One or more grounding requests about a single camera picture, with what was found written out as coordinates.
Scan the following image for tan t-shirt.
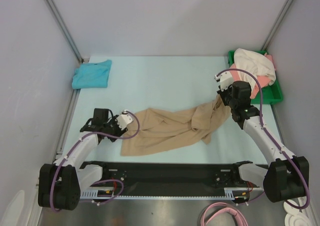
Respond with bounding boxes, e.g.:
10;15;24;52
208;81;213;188
120;95;231;156

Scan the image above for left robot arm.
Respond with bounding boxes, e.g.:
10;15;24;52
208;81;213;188
37;108;133;212

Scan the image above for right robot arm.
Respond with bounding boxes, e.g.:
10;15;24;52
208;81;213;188
217;81;310;208

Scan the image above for pink t-shirt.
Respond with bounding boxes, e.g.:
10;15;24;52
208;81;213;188
230;51;276;99

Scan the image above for green plastic tray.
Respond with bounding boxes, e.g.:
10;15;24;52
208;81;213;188
228;50;283;105

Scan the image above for white t-shirt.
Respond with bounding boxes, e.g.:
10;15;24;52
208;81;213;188
233;48;276;87

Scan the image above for folded teal t-shirt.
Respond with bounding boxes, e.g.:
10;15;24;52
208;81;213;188
71;60;112;90

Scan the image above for white object bottom left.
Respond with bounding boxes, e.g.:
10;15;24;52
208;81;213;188
0;190;25;226

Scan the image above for white round discs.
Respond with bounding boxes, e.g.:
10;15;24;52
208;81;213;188
283;202;312;226

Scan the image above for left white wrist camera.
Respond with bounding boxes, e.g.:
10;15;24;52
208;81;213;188
115;111;134;130

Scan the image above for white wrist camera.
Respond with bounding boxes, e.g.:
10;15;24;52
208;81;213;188
214;72;234;91
115;111;134;130

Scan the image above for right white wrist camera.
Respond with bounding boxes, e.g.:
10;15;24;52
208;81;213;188
214;72;234;91

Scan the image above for right aluminium frame post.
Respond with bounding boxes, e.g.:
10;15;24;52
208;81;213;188
260;0;295;51

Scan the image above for aluminium frame post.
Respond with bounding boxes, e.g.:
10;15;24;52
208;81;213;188
260;0;295;51
44;0;84;64

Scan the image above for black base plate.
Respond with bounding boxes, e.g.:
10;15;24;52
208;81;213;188
83;161;256;190

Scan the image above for white slotted cable duct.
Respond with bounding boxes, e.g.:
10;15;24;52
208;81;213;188
80;186;262;201

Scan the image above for pink coiled cable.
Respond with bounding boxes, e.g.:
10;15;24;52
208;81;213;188
198;202;250;226

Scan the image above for left aluminium frame post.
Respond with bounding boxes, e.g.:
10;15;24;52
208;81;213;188
44;0;84;64

